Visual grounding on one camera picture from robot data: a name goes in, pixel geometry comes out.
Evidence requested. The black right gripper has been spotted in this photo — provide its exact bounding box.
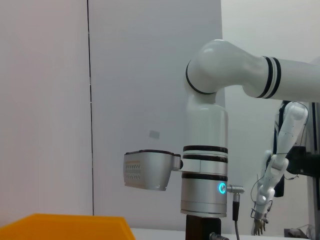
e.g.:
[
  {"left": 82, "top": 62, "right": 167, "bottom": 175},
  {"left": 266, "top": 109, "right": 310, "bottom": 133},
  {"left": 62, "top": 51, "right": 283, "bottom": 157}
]
[{"left": 185, "top": 214, "right": 222, "bottom": 240}]

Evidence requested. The grey metal stand column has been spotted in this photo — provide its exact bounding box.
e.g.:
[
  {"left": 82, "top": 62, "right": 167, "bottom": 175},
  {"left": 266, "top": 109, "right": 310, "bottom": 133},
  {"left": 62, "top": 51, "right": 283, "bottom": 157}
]
[{"left": 303, "top": 102, "right": 320, "bottom": 240}]

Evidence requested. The white humanoid robot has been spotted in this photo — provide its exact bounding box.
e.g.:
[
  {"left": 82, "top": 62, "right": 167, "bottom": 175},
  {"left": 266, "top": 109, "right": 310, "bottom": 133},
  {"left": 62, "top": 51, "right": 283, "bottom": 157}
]
[{"left": 250, "top": 101, "right": 310, "bottom": 236}]

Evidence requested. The yellow plastic bin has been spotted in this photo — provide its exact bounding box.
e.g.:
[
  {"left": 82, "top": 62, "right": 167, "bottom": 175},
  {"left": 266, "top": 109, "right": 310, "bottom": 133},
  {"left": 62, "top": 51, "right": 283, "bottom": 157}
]
[{"left": 0, "top": 213, "right": 136, "bottom": 240}]

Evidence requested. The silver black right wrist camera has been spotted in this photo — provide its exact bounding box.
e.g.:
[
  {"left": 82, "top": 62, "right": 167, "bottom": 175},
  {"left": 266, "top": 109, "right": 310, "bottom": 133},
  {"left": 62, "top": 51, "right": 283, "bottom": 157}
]
[{"left": 123, "top": 149, "right": 184, "bottom": 192}]

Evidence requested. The black stand bracket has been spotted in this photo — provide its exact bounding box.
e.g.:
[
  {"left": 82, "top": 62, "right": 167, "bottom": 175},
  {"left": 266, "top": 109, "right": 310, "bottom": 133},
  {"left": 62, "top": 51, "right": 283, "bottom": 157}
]
[{"left": 284, "top": 146, "right": 320, "bottom": 178}]

